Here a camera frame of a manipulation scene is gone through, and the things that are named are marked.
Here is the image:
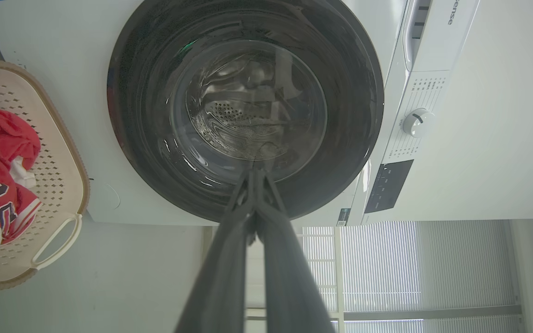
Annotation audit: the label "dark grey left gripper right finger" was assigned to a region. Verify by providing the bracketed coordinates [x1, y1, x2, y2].
[254, 169, 335, 333]

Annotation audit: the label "white window blinds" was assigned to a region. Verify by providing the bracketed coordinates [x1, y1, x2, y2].
[303, 220, 522, 333]

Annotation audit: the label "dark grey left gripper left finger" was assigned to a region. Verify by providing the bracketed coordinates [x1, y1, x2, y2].
[174, 170, 256, 333]

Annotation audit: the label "white front-load washing machine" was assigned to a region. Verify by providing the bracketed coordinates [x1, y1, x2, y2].
[0, 0, 533, 227]

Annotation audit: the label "white detergent drawer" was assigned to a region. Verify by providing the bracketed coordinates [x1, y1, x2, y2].
[403, 0, 480, 73]

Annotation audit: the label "black washing machine display panel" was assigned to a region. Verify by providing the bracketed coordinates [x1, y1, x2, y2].
[365, 160, 414, 214]

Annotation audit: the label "white washing machine control knob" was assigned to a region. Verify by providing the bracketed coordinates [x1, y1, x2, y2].
[402, 108, 435, 138]

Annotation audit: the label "round dark washing machine door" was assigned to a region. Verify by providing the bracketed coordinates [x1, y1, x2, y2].
[107, 0, 385, 223]

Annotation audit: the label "beige perforated laundry basket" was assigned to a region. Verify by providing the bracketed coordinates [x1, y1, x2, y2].
[0, 59, 91, 290]

